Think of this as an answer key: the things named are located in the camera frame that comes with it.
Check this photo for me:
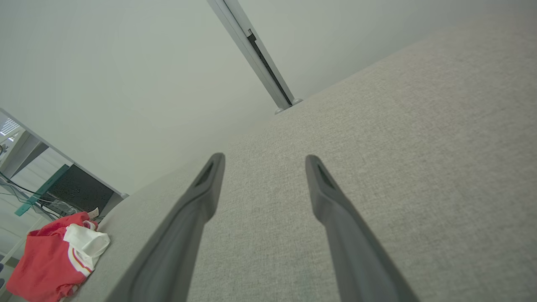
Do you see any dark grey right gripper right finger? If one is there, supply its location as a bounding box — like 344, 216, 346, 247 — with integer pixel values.
305, 154, 420, 302

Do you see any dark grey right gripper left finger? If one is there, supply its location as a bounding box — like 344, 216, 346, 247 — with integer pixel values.
105, 153, 226, 302

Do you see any red white t-shirt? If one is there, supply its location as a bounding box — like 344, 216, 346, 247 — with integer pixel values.
6, 212, 111, 302

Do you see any black computer tower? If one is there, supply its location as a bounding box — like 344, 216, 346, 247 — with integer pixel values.
46, 164, 115, 215

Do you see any green strip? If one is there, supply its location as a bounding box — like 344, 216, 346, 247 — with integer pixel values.
15, 164, 70, 217

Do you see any white grey desk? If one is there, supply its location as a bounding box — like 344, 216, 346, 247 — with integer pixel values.
0, 117, 50, 179

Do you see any grey partition end frame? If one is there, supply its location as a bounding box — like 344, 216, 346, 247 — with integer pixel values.
0, 107, 129, 199

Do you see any black cable bundle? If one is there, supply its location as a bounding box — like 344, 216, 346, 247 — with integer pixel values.
0, 171, 61, 219

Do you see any grey metal partition post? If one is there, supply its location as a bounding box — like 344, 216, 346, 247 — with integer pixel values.
208, 0, 303, 115

